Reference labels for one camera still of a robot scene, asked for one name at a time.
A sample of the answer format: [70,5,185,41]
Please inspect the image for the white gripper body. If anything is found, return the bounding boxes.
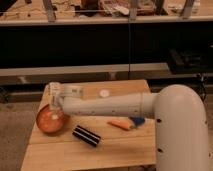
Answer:
[48,82,83,108]

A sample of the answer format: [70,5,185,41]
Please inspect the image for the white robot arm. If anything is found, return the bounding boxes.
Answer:
[49,82,210,171]

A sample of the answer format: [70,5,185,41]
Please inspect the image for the orange ceramic bowl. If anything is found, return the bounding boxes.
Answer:
[36,105,70,134]

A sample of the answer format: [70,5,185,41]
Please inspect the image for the small white round disc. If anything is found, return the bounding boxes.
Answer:
[99,89,110,98]

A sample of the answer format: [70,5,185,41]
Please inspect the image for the black striped rectangular box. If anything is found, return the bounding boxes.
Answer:
[72,125,101,147]

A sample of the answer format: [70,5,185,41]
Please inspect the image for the orange carrot toy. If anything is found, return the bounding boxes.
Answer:
[108,120,131,131]

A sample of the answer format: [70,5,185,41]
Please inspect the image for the blue toy object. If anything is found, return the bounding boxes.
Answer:
[130,117,145,127]

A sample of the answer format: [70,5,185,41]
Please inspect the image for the wooden table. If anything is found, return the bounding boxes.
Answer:
[20,79,158,171]

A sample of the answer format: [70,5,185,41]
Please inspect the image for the long metal shelf rack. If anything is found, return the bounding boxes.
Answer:
[0,0,213,85]

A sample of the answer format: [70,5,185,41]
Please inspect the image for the black equipment on shelf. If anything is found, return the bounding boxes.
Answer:
[167,48,213,74]

